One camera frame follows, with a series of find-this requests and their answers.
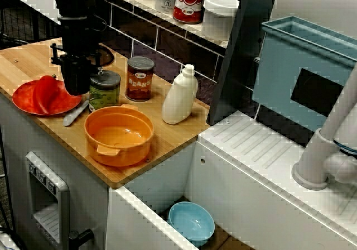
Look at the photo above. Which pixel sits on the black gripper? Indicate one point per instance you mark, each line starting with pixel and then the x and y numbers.
pixel 75 38

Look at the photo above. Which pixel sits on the green peas can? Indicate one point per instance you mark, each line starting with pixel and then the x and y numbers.
pixel 106 96

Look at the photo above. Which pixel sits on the red toy pepper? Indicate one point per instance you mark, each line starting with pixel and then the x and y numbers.
pixel 44 96

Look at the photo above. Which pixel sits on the brown beans can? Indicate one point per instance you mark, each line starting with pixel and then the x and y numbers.
pixel 139 85

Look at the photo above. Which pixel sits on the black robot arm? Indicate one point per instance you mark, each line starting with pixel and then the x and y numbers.
pixel 72 1

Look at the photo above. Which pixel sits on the brown glass lid yellow knob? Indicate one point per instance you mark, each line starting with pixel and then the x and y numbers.
pixel 107 58

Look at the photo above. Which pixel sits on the red round plate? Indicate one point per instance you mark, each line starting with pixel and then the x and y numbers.
pixel 22 102

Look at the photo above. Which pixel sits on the orange plastic pot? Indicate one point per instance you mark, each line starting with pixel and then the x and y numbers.
pixel 120 149

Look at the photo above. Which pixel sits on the white detergent bottle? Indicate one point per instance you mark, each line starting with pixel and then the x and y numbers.
pixel 178 99

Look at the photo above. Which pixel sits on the grey dispenser panel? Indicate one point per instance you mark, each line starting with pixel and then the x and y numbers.
pixel 62 205

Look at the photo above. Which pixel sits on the tomato print jar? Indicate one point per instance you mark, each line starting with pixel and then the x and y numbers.
pixel 189 4

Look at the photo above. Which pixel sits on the medium clear white-lidded container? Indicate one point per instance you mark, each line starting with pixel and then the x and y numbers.
pixel 220 18

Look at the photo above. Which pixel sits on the dark grey upright panel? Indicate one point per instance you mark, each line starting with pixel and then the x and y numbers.
pixel 237 66

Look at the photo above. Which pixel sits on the light blue bowl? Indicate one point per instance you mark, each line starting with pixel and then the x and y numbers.
pixel 189 222

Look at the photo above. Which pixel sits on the white toy sink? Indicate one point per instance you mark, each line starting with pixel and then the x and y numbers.
pixel 251 163

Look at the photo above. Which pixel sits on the blue dish rack bin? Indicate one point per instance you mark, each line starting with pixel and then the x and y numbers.
pixel 276 79

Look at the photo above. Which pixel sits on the grey toy faucet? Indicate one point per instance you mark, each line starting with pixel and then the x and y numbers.
pixel 315 160

